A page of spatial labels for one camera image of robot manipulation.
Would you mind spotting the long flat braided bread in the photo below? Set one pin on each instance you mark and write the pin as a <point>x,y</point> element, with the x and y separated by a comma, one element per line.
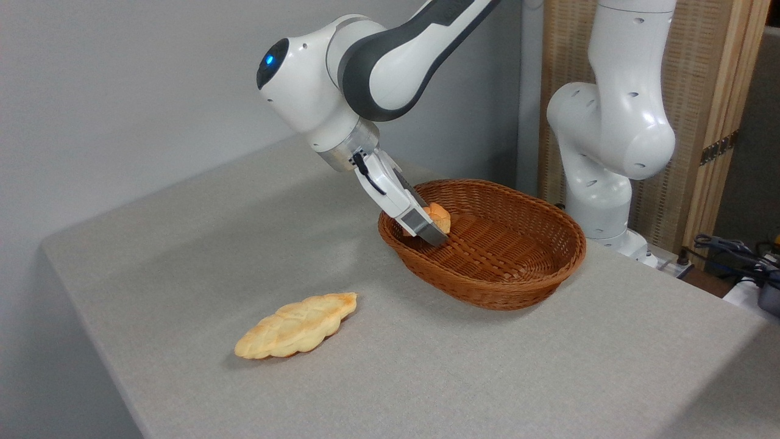
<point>295,326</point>

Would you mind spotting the metal screen hinge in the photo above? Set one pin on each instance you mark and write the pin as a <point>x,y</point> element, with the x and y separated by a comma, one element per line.
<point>719,148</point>

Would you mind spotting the round knotted bread roll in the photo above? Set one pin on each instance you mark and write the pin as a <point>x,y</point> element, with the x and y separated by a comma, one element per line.
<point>441,216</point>

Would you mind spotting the brown wicker basket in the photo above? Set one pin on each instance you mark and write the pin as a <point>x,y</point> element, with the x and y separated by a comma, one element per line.
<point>518,274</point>

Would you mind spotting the white sheet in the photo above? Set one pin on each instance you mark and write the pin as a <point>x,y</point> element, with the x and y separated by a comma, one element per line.
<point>740,294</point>

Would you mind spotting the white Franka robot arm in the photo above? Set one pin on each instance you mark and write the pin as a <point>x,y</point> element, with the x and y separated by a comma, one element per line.
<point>615,122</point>

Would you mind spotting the grey tablecloth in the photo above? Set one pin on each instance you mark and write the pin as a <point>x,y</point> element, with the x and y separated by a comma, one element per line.
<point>426,366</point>

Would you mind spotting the white vertical pipe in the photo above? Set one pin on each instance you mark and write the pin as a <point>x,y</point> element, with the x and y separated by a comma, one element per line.
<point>530,91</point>

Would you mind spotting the wooden rattan folding screen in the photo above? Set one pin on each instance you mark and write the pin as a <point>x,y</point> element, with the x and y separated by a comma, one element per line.
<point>707,61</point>

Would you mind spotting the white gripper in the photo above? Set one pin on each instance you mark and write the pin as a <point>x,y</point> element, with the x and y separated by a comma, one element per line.
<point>393,189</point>

